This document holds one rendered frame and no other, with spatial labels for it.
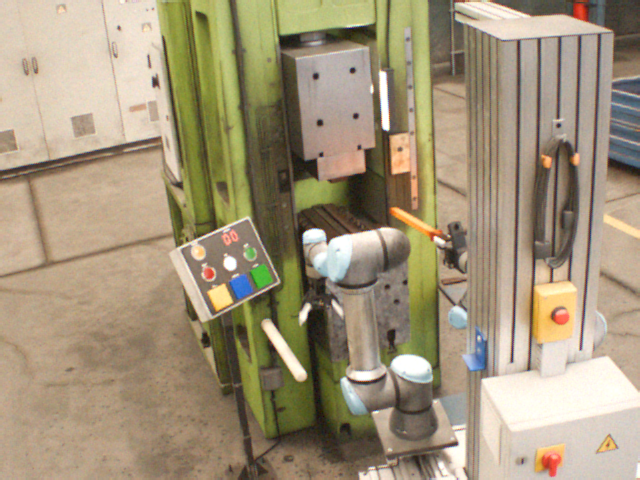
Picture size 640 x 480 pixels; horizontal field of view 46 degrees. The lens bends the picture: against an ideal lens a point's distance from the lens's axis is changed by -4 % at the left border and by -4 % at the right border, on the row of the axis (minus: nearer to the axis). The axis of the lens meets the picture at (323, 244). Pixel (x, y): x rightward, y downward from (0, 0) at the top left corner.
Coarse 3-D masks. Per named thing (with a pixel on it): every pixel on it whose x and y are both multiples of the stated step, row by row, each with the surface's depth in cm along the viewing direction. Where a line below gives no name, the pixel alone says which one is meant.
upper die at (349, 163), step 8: (352, 152) 304; (360, 152) 305; (296, 160) 325; (304, 160) 315; (312, 160) 305; (320, 160) 300; (328, 160) 302; (336, 160) 303; (344, 160) 304; (352, 160) 305; (360, 160) 307; (304, 168) 317; (312, 168) 307; (320, 168) 302; (328, 168) 303; (336, 168) 304; (344, 168) 305; (352, 168) 307; (360, 168) 308; (320, 176) 303; (328, 176) 304; (336, 176) 305
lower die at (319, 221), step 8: (312, 208) 352; (328, 208) 351; (336, 208) 350; (304, 216) 348; (312, 216) 345; (320, 216) 343; (336, 216) 340; (344, 216) 341; (304, 224) 340; (312, 224) 339; (320, 224) 336; (328, 224) 335; (344, 224) 332; (352, 224) 332; (304, 232) 338; (328, 232) 327; (336, 232) 327; (352, 232) 323; (360, 232) 325; (328, 240) 322
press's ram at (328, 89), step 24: (288, 48) 301; (312, 48) 296; (336, 48) 293; (360, 48) 289; (288, 72) 292; (312, 72) 286; (336, 72) 289; (360, 72) 293; (288, 96) 299; (312, 96) 289; (336, 96) 293; (360, 96) 296; (288, 120) 306; (312, 120) 293; (336, 120) 296; (360, 120) 300; (312, 144) 297; (336, 144) 300; (360, 144) 304
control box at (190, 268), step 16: (240, 224) 292; (208, 240) 282; (224, 240) 286; (240, 240) 290; (256, 240) 294; (176, 256) 276; (192, 256) 276; (208, 256) 280; (224, 256) 284; (240, 256) 288; (256, 256) 292; (192, 272) 275; (224, 272) 283; (240, 272) 287; (272, 272) 295; (192, 288) 277; (208, 288) 277; (256, 288) 289; (208, 304) 276
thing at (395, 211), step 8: (392, 208) 315; (400, 216) 308; (408, 216) 305; (416, 224) 296; (424, 224) 294; (424, 232) 290; (432, 232) 283; (440, 232) 283; (432, 240) 284; (448, 240) 276
